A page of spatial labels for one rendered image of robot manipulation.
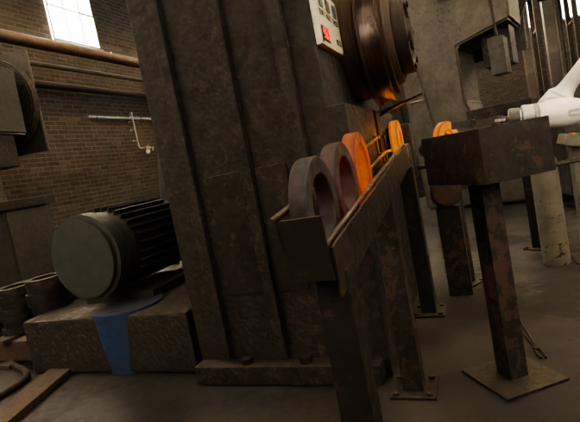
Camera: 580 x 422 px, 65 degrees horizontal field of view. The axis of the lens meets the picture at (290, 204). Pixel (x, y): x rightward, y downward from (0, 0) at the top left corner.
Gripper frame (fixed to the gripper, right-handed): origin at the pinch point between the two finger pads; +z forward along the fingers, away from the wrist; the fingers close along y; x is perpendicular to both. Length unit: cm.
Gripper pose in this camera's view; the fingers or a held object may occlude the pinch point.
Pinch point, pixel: (461, 124)
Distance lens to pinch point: 189.0
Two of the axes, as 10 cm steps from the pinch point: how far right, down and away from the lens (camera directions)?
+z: -9.3, 0.6, 3.7
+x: -1.1, -9.9, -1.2
